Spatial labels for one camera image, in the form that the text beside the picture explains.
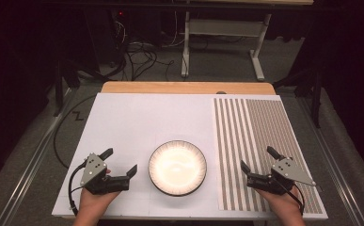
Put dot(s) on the dark box with red light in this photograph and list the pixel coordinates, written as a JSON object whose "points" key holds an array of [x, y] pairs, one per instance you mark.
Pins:
{"points": [[115, 28]]}

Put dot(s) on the dark round knob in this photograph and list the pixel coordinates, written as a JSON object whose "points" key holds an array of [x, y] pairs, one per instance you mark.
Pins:
{"points": [[221, 92]]}

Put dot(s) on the white metal table frame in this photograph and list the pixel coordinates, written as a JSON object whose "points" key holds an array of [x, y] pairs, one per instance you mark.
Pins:
{"points": [[223, 28]]}

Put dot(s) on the white board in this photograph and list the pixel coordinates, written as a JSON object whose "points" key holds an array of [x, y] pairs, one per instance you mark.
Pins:
{"points": [[132, 125]]}

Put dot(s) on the person's right hand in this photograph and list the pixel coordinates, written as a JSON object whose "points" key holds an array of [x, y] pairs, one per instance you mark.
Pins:
{"points": [[284, 205]]}

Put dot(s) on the striped grey and white mat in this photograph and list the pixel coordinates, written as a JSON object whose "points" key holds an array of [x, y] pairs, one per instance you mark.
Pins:
{"points": [[264, 125]]}

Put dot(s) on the black metal stand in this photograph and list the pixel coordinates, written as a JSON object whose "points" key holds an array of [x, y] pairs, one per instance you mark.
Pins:
{"points": [[59, 94], [317, 103]]}

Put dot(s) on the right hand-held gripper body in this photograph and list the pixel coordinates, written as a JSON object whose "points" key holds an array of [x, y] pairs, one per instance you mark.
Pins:
{"points": [[291, 171]]}

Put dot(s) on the aluminium floor rail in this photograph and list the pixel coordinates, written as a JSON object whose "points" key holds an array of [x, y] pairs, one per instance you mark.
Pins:
{"points": [[26, 174], [342, 191]]}

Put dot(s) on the person's left hand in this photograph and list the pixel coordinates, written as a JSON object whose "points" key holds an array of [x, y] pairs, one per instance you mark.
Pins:
{"points": [[91, 204]]}

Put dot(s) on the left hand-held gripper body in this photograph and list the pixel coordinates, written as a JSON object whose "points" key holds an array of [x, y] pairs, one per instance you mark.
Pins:
{"points": [[93, 171]]}

